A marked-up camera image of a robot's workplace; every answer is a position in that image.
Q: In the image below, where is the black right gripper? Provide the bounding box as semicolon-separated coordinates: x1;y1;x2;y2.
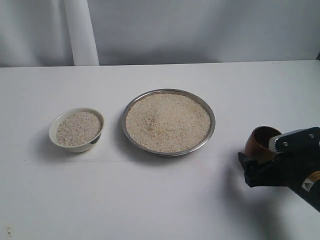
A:
238;126;320;208

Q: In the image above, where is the round steel tray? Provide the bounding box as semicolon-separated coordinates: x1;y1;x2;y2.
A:
121;88;216;158

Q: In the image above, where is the white ceramic bowl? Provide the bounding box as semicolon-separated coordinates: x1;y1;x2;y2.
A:
48;107;105;153

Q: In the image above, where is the brown wooden cup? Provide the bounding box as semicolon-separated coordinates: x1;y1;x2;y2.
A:
244;126;282;165

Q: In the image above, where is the rice in steel tray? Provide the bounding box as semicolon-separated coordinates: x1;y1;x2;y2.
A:
125;93;211;153

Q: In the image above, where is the white backdrop curtain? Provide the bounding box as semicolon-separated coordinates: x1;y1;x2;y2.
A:
0;0;320;67

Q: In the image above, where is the rice in white bowl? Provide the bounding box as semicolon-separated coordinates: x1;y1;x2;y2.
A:
56;112;102;147

